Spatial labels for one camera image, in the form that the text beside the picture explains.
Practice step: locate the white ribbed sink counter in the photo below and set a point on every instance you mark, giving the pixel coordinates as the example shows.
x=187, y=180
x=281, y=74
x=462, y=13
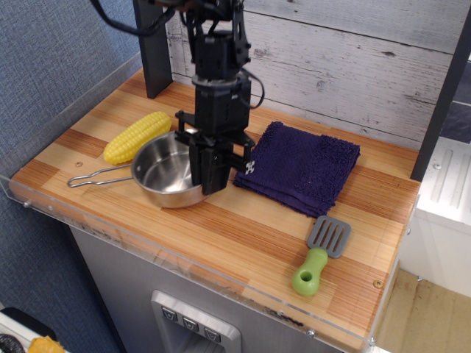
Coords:
x=445, y=188

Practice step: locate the dark right vertical post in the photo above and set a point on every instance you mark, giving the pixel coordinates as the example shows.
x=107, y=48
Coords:
x=447, y=93

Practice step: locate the clear acrylic guard rail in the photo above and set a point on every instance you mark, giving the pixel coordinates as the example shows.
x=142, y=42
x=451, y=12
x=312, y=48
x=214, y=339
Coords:
x=236, y=242

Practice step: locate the dark vertical post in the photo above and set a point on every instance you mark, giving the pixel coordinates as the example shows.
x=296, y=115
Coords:
x=447, y=93
x=154, y=50

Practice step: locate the silver dispenser button panel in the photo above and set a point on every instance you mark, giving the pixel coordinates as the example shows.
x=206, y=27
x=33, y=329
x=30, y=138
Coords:
x=186, y=328

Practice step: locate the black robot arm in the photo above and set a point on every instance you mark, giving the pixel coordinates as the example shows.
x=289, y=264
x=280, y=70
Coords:
x=217, y=39

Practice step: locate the dark left vertical post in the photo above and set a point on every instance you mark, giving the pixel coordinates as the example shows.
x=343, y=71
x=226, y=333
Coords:
x=154, y=50

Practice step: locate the yellow object bottom left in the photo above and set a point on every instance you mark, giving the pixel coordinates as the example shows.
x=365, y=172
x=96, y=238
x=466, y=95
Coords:
x=45, y=345

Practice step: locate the grey spatula green handle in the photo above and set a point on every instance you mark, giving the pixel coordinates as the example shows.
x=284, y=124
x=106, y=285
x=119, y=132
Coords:
x=327, y=239

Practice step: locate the yellow plastic corn cob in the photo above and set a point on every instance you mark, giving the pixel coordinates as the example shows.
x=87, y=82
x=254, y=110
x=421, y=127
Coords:
x=125, y=145

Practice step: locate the stainless steel pot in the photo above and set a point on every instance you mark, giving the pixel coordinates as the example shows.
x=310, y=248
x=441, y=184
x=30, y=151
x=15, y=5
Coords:
x=161, y=168

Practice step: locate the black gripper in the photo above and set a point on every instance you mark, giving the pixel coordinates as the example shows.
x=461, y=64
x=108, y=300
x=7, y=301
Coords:
x=221, y=115

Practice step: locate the grey cabinet front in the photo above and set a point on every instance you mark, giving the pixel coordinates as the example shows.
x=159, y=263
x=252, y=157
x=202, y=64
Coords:
x=126, y=283

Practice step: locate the purple folded towel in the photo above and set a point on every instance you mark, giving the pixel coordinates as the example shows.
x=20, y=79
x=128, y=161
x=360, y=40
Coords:
x=302, y=171

